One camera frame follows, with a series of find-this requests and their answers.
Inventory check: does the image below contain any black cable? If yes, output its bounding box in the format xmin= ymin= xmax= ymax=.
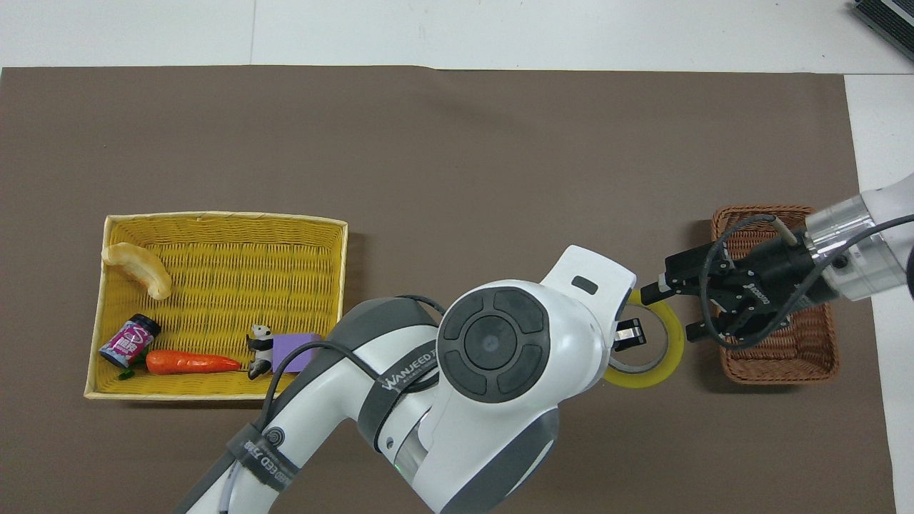
xmin=698 ymin=213 xmax=914 ymax=351
xmin=260 ymin=294 xmax=448 ymax=430

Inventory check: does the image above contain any yellow tape roll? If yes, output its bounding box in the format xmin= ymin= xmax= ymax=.
xmin=603 ymin=288 xmax=686 ymax=390

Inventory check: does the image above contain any panda figurine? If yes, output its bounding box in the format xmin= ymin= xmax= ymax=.
xmin=246 ymin=323 xmax=276 ymax=381

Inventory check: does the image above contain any purple block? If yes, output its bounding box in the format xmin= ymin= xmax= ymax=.
xmin=271 ymin=333 xmax=324 ymax=376

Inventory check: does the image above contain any yellow woven basket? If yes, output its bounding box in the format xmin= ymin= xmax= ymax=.
xmin=84 ymin=211 xmax=349 ymax=402

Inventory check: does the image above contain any brown woven basket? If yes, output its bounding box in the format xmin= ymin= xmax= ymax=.
xmin=710 ymin=206 xmax=841 ymax=386

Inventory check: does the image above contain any small purple can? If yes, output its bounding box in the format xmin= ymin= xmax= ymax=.
xmin=99 ymin=313 xmax=162 ymax=369

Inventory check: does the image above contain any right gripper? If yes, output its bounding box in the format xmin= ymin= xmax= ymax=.
xmin=613 ymin=238 xmax=840 ymax=353

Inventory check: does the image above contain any toy carrot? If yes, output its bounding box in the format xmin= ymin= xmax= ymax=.
xmin=118 ymin=348 xmax=243 ymax=380

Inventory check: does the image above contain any toy croissant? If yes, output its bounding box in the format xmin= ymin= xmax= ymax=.
xmin=101 ymin=242 xmax=173 ymax=301

